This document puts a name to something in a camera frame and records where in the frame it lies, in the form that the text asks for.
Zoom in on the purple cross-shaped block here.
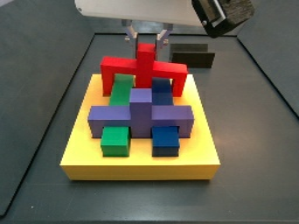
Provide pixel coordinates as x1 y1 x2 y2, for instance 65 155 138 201
88 88 194 138

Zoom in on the black foam holder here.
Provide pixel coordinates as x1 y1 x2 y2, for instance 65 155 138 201
170 44 215 68

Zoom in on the blue long block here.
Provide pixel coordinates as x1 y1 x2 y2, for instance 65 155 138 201
152 78 180 157

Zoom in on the green long block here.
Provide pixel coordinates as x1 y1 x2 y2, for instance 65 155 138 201
100 74 134 157

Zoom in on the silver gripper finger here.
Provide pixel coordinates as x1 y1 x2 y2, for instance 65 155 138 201
155 23 174 55
122 19 138 57

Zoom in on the red cross-shaped block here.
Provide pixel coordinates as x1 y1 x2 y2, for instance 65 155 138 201
100 43 188 97

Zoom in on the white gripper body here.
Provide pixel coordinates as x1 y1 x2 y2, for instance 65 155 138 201
75 0 202 26

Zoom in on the yellow base board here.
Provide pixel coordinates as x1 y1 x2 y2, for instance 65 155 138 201
60 74 220 180

